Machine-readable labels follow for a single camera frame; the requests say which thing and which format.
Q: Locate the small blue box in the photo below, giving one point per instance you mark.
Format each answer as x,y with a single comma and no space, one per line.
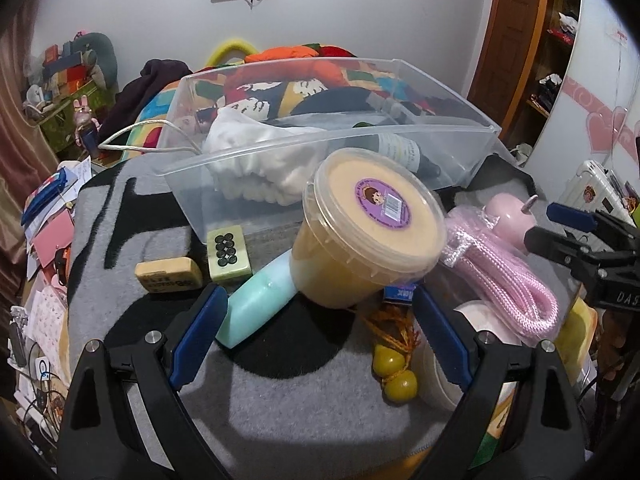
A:
400,294

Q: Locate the grey green plush toy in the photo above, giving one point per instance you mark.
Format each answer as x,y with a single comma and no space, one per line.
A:
102,55

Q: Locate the white suitcase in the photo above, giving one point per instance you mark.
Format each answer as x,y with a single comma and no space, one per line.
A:
590,185

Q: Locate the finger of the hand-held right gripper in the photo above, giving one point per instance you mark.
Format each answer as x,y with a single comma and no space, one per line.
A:
570,213
555,242

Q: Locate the white shoe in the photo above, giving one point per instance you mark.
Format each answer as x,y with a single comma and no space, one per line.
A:
522,153

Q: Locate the yellow cloth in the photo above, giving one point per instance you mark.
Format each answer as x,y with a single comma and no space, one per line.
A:
575,335

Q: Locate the wooden shelf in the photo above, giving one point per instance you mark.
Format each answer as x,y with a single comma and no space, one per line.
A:
555,35

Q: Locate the teal plastic tube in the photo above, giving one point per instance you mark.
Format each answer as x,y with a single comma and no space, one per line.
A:
255,300

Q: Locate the white knitted cloth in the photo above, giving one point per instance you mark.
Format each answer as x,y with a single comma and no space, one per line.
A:
260,160

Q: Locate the wooden door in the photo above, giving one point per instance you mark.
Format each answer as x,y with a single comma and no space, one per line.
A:
510,35

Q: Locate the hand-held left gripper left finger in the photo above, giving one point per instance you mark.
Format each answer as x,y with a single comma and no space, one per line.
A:
200,330

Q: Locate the white round jar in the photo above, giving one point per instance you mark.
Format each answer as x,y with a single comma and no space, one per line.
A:
482,319

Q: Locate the yellow black eraser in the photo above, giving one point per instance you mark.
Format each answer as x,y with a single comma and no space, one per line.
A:
167,272

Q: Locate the pink notebook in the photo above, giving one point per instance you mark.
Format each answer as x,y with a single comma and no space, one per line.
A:
52,237

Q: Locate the colourful printed bedspread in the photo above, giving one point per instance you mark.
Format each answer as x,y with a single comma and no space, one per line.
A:
150,110

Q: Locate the stack of colourful boxes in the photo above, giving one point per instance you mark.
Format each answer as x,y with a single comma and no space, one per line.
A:
65,70

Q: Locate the white dotted pouch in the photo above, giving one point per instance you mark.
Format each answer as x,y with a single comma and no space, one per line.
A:
45,320

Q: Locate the clear plastic storage bin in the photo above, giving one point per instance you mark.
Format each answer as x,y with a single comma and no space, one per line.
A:
200,195

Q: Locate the grey black blanket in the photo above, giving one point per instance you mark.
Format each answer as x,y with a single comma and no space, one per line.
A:
300,400

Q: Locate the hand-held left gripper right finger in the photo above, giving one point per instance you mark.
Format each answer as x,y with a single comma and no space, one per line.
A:
440,340

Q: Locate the yellow plastic tub with lid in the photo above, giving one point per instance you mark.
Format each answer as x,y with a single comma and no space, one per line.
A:
360,240

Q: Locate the green mahjong tile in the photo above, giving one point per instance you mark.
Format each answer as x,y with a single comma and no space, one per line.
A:
227,260

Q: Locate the dark bottle with label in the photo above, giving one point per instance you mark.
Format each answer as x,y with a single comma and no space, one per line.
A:
400,152

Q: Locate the white wardrobe with pink hearts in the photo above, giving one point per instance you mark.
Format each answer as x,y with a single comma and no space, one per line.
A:
600,60

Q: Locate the dark cloth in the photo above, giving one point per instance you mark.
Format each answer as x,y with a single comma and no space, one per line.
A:
150,85

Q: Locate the bunny toy figure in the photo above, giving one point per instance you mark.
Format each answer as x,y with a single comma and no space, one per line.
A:
85,120

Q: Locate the white paper sheets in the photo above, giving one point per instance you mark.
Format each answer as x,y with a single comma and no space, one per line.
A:
77,175

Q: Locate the green box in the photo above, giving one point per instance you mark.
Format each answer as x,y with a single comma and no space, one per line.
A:
60,120

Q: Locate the blue pencil case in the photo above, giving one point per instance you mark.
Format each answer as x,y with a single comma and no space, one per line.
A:
42,200

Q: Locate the brown curtain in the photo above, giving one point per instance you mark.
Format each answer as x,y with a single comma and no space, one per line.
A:
20,135

